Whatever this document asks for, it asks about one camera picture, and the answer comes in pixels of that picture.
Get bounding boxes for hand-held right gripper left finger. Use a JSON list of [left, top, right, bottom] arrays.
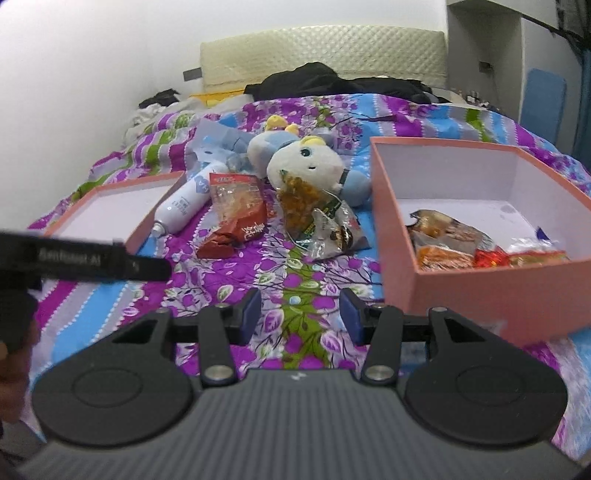
[[111, 289, 263, 387]]

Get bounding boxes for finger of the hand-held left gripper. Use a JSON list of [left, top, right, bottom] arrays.
[[121, 255, 172, 282]]

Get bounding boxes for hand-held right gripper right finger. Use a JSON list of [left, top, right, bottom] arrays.
[[339, 288, 492, 387]]

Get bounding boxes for clear green-labelled snack packet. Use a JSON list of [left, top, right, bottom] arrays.
[[295, 200, 370, 263]]

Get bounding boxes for red clear snack packet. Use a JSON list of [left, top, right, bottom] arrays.
[[196, 172, 269, 260]]

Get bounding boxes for orange snack packet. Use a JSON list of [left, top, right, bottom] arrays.
[[414, 244, 477, 272]]

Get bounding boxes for pink cardboard box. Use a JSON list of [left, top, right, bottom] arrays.
[[369, 136, 591, 347]]

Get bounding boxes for clear packet of yellow snacks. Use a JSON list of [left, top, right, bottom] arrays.
[[276, 170, 345, 243]]

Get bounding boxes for brown snack packet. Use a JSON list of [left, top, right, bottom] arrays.
[[406, 209, 495, 259]]

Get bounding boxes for small red snack packet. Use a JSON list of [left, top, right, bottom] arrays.
[[475, 247, 511, 269]]

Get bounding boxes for clear yellow-red snack packet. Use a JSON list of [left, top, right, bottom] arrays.
[[505, 236, 571, 267]]

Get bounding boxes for person's left hand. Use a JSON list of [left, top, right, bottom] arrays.
[[0, 318, 40, 422]]

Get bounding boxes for purple floral printed blanket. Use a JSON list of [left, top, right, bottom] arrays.
[[25, 92, 591, 462]]

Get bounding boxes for pink box lid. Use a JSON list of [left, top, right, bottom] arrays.
[[42, 171, 188, 256]]

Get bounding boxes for white spray bottle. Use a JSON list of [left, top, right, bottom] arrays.
[[153, 161, 229, 237]]

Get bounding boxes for light blue plastic bag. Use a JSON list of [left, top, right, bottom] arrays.
[[187, 117, 252, 174]]

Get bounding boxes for white and blue plush toy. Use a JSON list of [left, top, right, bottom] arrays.
[[247, 115, 372, 206]]

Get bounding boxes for small black garment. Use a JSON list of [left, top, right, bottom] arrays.
[[139, 90, 183, 110]]

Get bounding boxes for yellow pillow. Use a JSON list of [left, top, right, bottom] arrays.
[[189, 90, 254, 109]]

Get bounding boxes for black clothing pile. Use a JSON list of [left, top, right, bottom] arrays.
[[244, 62, 451, 104]]

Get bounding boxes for clutter on nightstand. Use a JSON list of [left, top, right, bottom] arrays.
[[450, 88, 504, 112]]

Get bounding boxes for cream quilted headboard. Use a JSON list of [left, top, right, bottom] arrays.
[[199, 25, 448, 93]]

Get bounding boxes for blue folded mat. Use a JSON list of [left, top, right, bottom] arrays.
[[521, 68, 568, 144]]

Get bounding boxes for white cabinet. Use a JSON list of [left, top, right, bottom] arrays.
[[445, 0, 591, 121]]

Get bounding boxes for blue curtain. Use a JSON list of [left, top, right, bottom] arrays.
[[570, 37, 591, 172]]

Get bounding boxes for hanging dark clothes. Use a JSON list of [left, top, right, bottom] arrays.
[[554, 0, 591, 43]]

